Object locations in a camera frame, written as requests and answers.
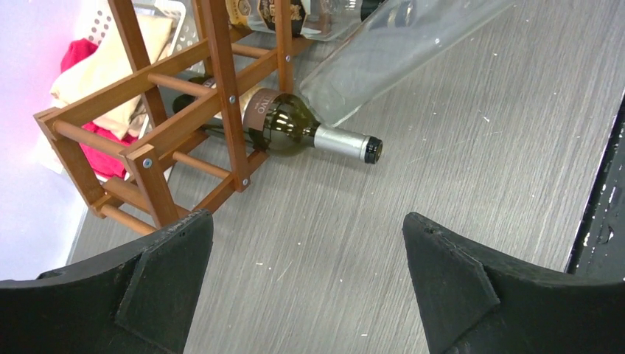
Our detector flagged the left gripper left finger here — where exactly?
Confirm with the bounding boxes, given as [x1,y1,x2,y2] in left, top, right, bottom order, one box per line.
[1,209,214,353]

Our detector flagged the green bottle silver capsule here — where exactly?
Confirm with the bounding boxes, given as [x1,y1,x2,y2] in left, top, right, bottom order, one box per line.
[172,76,384,165]

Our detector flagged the small clear bottle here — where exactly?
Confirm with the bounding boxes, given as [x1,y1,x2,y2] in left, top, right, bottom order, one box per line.
[299,0,512,126]

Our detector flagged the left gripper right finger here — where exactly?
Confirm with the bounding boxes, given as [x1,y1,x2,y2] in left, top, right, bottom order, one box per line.
[402,212,624,353]

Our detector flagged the pink red cloth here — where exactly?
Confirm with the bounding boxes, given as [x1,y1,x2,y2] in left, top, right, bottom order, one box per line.
[60,38,139,181]

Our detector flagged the brown wooden wine rack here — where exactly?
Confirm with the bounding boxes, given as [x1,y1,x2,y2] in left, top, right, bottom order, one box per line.
[35,1,310,235]

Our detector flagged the white plastic basket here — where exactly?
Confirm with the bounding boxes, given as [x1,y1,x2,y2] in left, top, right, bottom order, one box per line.
[73,0,206,181]

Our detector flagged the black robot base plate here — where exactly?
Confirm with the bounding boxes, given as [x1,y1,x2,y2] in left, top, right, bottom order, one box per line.
[565,103,624,282]

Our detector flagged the beige cloth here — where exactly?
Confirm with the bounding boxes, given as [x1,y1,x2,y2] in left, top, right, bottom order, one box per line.
[49,14,173,139]

